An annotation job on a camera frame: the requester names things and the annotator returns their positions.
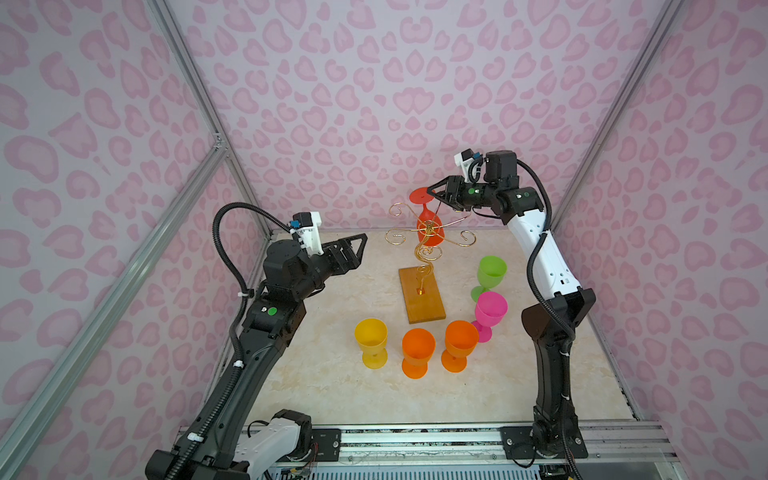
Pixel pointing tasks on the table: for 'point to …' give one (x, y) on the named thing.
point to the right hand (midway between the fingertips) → (435, 189)
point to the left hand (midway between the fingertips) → (355, 234)
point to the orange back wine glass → (418, 346)
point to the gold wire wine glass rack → (421, 292)
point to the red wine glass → (429, 228)
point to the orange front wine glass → (460, 340)
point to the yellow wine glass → (372, 336)
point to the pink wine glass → (490, 309)
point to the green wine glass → (491, 273)
